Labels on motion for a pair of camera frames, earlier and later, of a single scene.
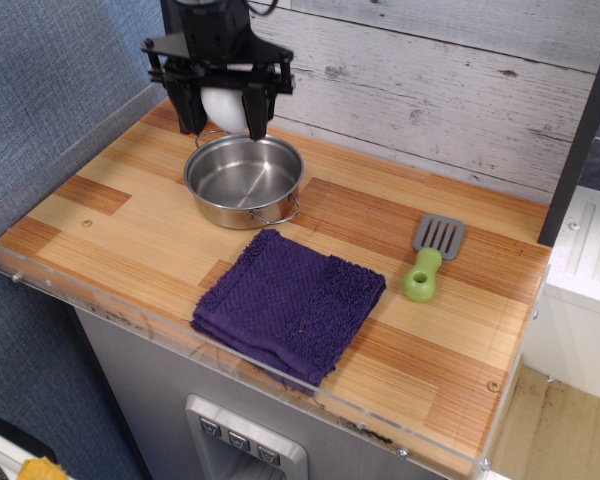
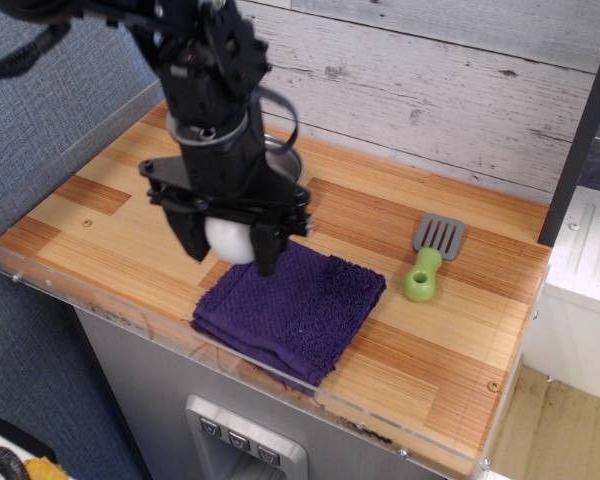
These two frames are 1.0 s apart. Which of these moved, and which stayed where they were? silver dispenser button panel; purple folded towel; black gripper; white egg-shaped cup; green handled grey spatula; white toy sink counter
Moved: black gripper; white egg-shaped cup
Stayed: white toy sink counter; purple folded towel; silver dispenser button panel; green handled grey spatula
